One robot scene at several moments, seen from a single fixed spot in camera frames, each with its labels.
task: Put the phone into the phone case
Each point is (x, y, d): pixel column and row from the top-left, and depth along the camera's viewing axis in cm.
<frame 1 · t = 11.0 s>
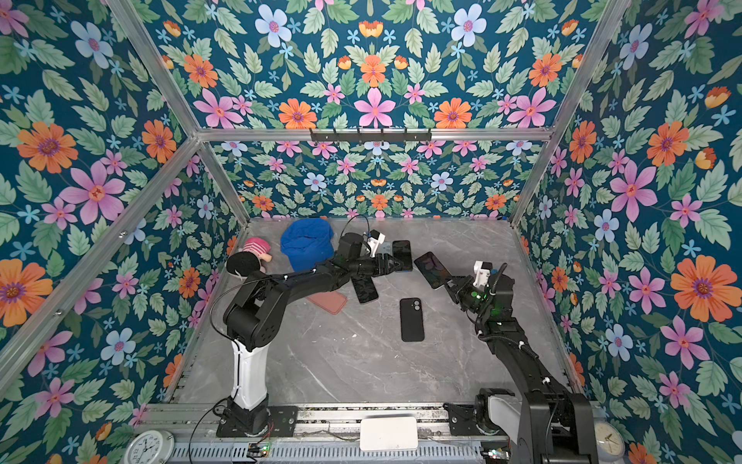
left hand: (403, 260, 88), fingers open
right hand: (440, 276, 81), fingers closed
blue baseball cap: (307, 242, 112), point 3 cm above the table
plush doll pink hat: (260, 248, 106), point 6 cm above the table
pink phone case: (331, 301, 97), point 2 cm above the table
black phone left middle: (364, 288, 104), on the table
black phone right side: (435, 280, 85), point 16 cm above the table
black phone case: (412, 321, 93), on the table

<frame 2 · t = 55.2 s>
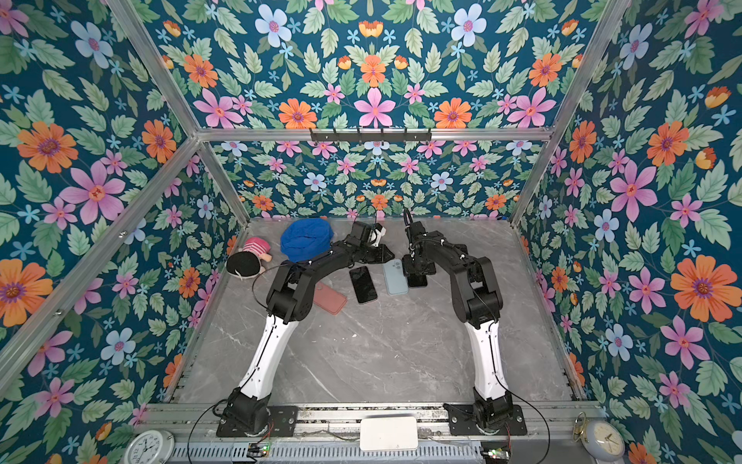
left hand: (397, 248, 104), fingers closed
right hand: (415, 269, 104), fingers open
light blue phone case: (395, 276, 104), on the table
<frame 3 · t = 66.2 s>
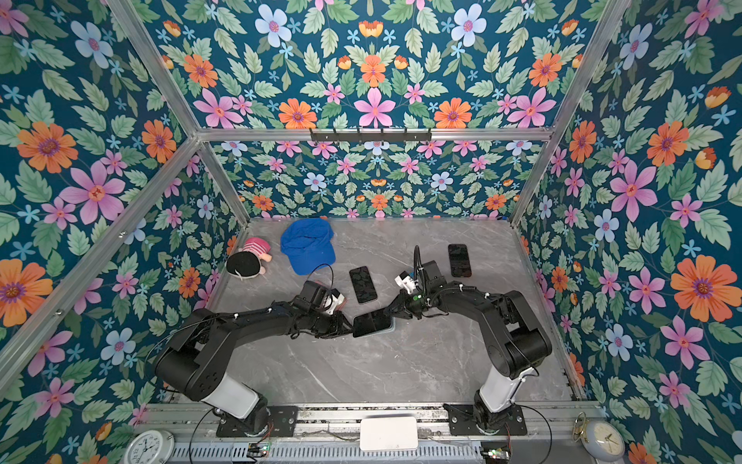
left hand: (355, 325, 86), fingers open
right hand: (385, 310, 86), fingers closed
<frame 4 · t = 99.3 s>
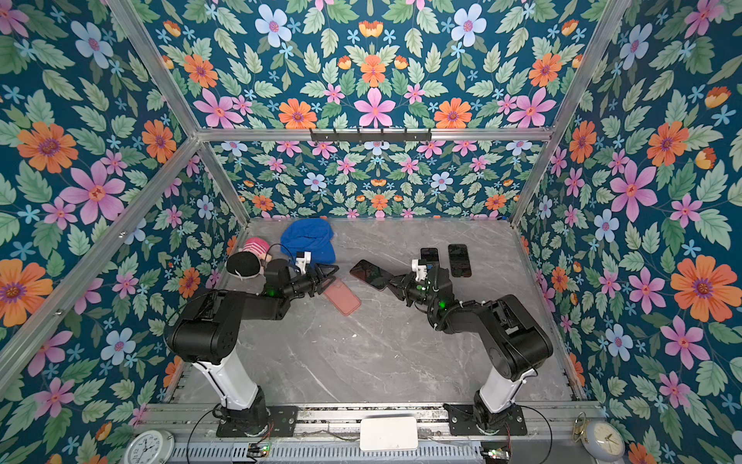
left hand: (338, 267, 89), fingers open
right hand: (382, 278, 84), fingers closed
black phone left middle: (368, 279, 89), point 13 cm above the table
black phone beside blue case: (430, 254, 114), on the table
